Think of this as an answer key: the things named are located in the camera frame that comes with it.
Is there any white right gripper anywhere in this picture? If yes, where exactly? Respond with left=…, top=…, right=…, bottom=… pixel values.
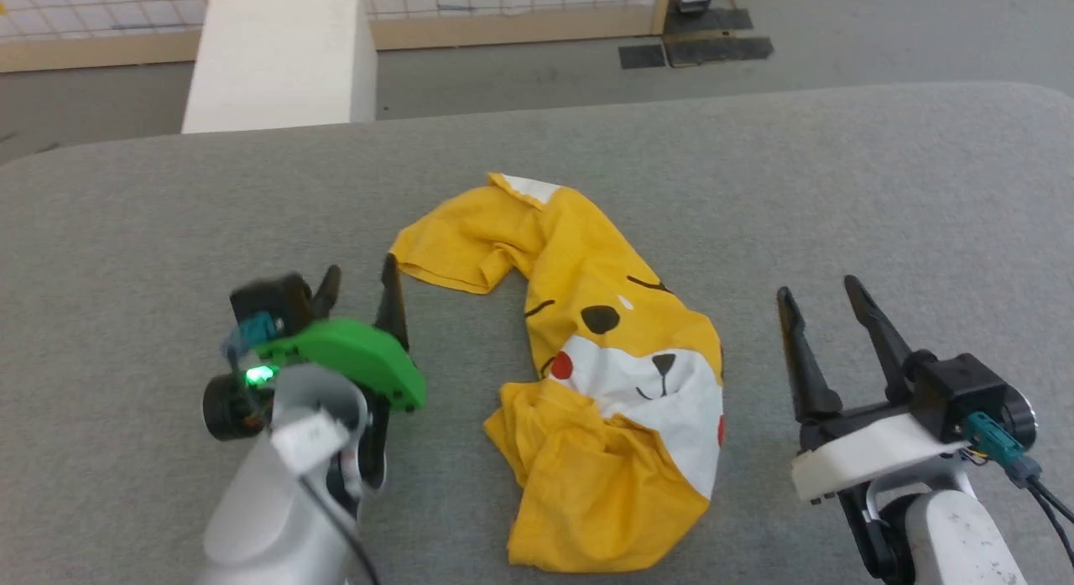
left=775, top=274, right=976, bottom=505

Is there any teal left camera connector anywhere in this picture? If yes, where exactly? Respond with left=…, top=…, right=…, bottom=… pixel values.
left=238, top=311, right=279, bottom=347

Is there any long black floor mat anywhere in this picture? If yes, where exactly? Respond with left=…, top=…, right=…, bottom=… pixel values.
left=663, top=35, right=774, bottom=68

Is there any teal camera connector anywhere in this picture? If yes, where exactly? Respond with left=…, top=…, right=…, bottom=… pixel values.
left=963, top=412, right=1028, bottom=466
left=238, top=311, right=279, bottom=347

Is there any wooden frame net fence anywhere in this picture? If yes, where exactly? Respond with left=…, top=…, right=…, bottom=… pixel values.
left=0, top=0, right=674, bottom=74

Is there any black mat with wood edge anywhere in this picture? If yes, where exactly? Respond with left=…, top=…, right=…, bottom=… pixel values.
left=663, top=8, right=754, bottom=39

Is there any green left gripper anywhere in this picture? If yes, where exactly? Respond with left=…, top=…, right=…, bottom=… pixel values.
left=250, top=253, right=427, bottom=415

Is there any white rectangular box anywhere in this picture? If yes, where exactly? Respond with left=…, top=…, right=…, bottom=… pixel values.
left=181, top=0, right=378, bottom=134

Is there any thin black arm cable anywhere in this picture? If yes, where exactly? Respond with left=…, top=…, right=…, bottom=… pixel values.
left=300, top=474, right=380, bottom=585
left=1011, top=457, right=1074, bottom=569

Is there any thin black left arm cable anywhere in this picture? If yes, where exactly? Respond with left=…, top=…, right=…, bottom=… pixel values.
left=300, top=474, right=380, bottom=585

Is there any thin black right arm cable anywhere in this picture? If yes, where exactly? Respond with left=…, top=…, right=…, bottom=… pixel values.
left=1011, top=457, right=1074, bottom=569

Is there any teal right camera connector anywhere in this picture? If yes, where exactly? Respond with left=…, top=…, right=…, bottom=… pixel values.
left=963, top=412, right=1028, bottom=466

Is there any yellow bear face t-shirt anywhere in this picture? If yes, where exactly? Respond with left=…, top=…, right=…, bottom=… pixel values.
left=388, top=172, right=725, bottom=574

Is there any small black floor mat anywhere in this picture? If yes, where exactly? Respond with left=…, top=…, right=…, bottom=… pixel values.
left=618, top=44, right=667, bottom=71

